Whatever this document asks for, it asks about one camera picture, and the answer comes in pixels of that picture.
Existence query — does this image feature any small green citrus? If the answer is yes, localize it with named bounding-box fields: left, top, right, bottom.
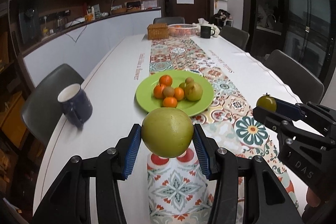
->
left=256, top=93, right=277, bottom=112

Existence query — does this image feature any large yellow pear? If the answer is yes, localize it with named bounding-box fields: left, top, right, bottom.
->
left=185, top=82, right=203, bottom=102

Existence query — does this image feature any small orange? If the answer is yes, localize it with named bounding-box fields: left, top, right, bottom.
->
left=174, top=87, right=185, bottom=101

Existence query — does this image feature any green apple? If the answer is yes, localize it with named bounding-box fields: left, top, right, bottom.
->
left=141, top=107, right=194, bottom=158

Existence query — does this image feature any brown kiwi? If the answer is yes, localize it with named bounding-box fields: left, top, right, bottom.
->
left=163, top=86, right=175, bottom=98

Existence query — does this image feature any orange mandarin front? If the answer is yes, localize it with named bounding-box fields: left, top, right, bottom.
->
left=162, top=97, right=178, bottom=108

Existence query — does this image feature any person right hand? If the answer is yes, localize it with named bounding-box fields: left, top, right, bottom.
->
left=306, top=188, right=321, bottom=207

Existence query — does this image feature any right near grey chair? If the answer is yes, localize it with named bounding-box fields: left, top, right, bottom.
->
left=264, top=50, right=325, bottom=103

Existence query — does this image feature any patterned table runner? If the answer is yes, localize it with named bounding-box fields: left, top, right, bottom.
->
left=147, top=38, right=297, bottom=223

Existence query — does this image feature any right far grey chair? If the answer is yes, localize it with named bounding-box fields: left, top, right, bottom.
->
left=219, top=26, right=249, bottom=51

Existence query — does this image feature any kiwi on plate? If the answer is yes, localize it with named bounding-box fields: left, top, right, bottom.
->
left=185, top=77, right=194, bottom=84

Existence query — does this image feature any green citrus on plate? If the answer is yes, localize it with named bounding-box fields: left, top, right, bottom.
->
left=179, top=83, right=186, bottom=89

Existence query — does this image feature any navy blue mug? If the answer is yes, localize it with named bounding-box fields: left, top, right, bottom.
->
left=57, top=84, right=93, bottom=130

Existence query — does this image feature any left near grey chair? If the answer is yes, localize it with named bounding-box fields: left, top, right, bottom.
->
left=21, top=64, right=84, bottom=146

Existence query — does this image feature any black mug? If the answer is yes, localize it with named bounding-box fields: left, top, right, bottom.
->
left=200, top=26, right=215, bottom=39

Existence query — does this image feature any mandarin on plate back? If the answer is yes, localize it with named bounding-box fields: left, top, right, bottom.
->
left=159, top=75, right=173, bottom=86

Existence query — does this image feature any mandarin on plate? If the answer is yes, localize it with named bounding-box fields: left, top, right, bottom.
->
left=153, top=84, right=166, bottom=99
left=159, top=75, right=173, bottom=86

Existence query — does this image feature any mandarin on plate left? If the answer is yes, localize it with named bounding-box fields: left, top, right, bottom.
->
left=153, top=84, right=166, bottom=99

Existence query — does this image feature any white tissue pile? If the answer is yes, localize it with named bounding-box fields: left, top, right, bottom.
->
left=192, top=18, right=220, bottom=38

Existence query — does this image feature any green plate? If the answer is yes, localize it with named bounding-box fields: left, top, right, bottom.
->
left=135, top=70, right=214, bottom=117

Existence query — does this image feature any pink fruit basket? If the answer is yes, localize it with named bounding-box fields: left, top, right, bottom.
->
left=168, top=24, right=198, bottom=37

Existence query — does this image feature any end grey chair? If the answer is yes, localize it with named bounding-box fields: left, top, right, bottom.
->
left=153, top=16, right=185, bottom=25

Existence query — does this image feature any woven wicker basket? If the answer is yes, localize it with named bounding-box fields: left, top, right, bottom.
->
left=147, top=23, right=169, bottom=40

